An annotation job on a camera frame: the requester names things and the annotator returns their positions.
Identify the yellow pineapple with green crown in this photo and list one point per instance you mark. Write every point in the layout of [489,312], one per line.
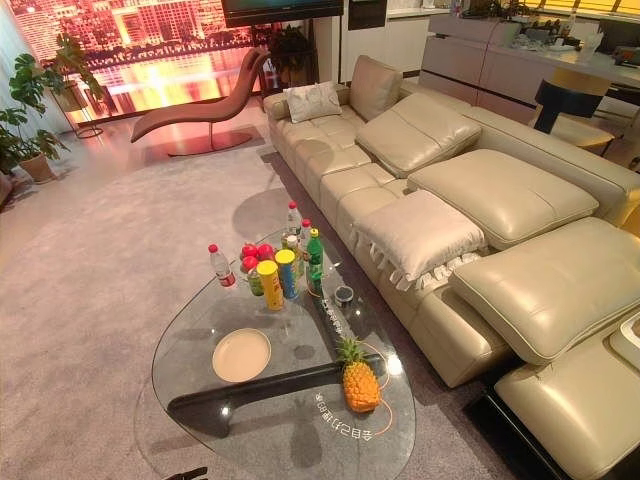
[361,387]

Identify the water bottle red cap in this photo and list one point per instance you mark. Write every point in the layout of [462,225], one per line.
[293,220]
[224,270]
[305,235]

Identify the beige leather back cushion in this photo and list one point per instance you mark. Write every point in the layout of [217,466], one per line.
[417,135]
[505,195]
[560,290]

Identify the pale drink bottle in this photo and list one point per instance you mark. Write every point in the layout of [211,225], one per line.
[292,246]

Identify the glass coffee table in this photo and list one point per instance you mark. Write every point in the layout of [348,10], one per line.
[215,310]

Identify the small round black tin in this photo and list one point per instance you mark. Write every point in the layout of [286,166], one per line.
[343,296]

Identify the red apple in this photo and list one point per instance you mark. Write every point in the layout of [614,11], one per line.
[248,250]
[249,264]
[266,252]

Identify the black television screen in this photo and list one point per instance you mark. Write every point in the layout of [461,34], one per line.
[282,11]

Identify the black table base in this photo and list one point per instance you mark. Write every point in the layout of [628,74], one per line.
[260,390]

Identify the potted monstera plant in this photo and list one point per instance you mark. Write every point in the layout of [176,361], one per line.
[30,145]

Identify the dark potted plant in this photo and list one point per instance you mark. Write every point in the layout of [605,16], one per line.
[290,50]

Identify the round beige plate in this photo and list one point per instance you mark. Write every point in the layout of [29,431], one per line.
[241,355]

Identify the black and yellow stool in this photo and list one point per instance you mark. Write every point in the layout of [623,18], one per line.
[560,95]

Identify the green soda bottle yellow cap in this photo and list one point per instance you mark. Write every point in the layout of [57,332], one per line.
[315,265]

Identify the white kitchen counter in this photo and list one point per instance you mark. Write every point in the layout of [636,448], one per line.
[475,55]

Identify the beige pillow with fringe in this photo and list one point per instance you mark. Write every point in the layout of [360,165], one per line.
[420,235]

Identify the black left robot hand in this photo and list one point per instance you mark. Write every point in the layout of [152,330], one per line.
[190,475]

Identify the plant on metal stand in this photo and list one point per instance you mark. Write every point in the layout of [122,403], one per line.
[75,65]

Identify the upright beige back cushion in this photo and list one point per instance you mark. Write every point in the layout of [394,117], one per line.
[374,87]

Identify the grey round rug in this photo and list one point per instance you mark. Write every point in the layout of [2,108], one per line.
[100,250]

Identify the brown curved lounge chair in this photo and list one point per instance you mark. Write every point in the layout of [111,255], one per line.
[220,107]

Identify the beige leather sofa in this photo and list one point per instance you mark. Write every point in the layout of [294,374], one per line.
[360,190]

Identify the blue chip can yellow lid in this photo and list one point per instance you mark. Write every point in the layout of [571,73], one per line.
[289,280]

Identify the grey throw pillow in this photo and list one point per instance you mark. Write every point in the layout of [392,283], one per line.
[312,102]

